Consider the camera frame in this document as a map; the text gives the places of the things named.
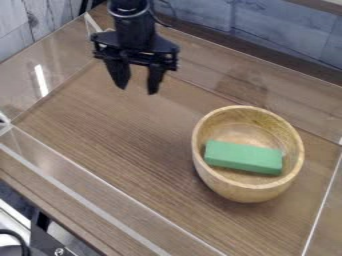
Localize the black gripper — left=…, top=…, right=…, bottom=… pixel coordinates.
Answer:
left=90, top=11, right=179, bottom=95

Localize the round wooden bowl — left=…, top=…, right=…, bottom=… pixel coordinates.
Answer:
left=191, top=105, right=304, bottom=203

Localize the green rectangular stick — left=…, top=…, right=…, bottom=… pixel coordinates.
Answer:
left=204, top=140, right=283, bottom=175

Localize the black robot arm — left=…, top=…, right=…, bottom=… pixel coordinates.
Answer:
left=90, top=0, right=180, bottom=95

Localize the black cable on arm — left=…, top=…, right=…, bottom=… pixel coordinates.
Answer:
left=148, top=0, right=177, bottom=28

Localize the clear acrylic corner bracket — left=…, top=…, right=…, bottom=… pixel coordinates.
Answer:
left=84, top=12, right=112, bottom=35

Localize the clear acrylic tray wall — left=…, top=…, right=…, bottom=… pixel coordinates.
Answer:
left=0, top=113, right=224, bottom=256

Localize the black table frame bracket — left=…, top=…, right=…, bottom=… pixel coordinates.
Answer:
left=29, top=211, right=77, bottom=256

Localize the black cable under table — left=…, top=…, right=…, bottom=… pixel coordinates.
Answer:
left=0, top=228, right=33, bottom=256

